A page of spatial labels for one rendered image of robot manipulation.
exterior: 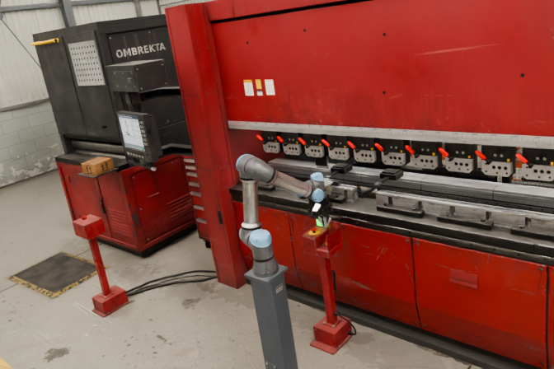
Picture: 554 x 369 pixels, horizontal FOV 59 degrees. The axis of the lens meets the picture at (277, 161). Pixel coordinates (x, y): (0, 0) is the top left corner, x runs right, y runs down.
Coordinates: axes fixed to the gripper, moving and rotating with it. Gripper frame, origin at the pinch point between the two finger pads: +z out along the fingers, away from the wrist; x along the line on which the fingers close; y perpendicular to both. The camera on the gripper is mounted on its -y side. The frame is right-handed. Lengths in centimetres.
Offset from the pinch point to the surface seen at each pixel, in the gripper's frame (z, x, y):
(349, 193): -6.5, 2.6, 34.7
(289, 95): -73, 42, 40
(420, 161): -34, -51, 35
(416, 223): 0, -51, 22
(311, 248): 13.0, 8.2, -7.1
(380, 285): 49, -22, 17
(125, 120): -73, 157, -19
